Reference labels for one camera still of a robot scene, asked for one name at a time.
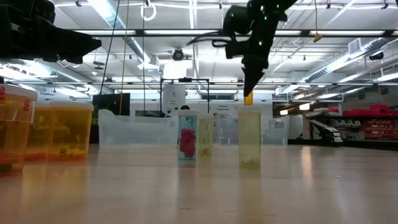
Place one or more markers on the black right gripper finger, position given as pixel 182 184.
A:
pixel 252 81

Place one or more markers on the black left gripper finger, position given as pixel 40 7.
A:
pixel 81 46

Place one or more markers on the yellow-green pill bottle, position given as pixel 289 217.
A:
pixel 249 140

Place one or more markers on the pale yellow pill bottle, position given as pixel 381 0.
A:
pixel 206 133

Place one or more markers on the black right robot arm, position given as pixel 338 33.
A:
pixel 264 15

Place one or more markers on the orange pill bottle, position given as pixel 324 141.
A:
pixel 71 133

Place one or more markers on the small yellow held object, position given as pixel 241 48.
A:
pixel 248 100

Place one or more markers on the black monitor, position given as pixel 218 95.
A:
pixel 110 104

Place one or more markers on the person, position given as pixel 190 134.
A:
pixel 185 107

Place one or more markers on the white poster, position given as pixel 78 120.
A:
pixel 174 96

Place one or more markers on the angled black white machine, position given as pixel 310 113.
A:
pixel 326 132

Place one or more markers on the large orange bottle red print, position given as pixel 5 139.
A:
pixel 14 137

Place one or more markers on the black ceiling fixture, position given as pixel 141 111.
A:
pixel 376 56

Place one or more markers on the shelf rack red grey bins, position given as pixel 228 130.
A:
pixel 379 124

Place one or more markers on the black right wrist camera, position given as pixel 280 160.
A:
pixel 236 49

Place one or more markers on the black overhead frame bar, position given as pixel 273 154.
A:
pixel 140 32

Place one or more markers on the black metal frame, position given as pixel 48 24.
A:
pixel 186 80

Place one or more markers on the black ceiling camera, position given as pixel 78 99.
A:
pixel 178 55

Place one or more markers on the silver ceiling duct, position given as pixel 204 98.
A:
pixel 342 62

